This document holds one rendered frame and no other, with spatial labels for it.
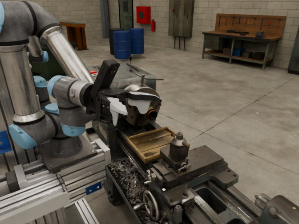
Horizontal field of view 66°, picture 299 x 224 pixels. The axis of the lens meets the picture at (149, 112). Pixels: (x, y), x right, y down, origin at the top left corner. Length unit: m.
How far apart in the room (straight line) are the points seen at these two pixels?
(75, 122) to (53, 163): 0.39
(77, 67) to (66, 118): 0.21
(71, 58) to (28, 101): 0.23
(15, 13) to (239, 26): 7.88
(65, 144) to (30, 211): 0.29
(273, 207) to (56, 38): 0.98
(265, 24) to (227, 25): 1.24
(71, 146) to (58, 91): 0.44
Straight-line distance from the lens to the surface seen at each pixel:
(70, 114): 0.76
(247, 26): 8.35
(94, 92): 0.65
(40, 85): 1.52
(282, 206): 1.01
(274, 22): 8.04
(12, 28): 0.90
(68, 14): 12.48
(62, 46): 0.91
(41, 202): 1.10
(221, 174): 1.45
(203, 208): 1.29
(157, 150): 1.61
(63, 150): 1.13
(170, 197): 1.26
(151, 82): 1.91
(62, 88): 0.72
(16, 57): 0.92
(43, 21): 0.95
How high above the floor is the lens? 1.81
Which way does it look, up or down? 26 degrees down
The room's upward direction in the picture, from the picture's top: straight up
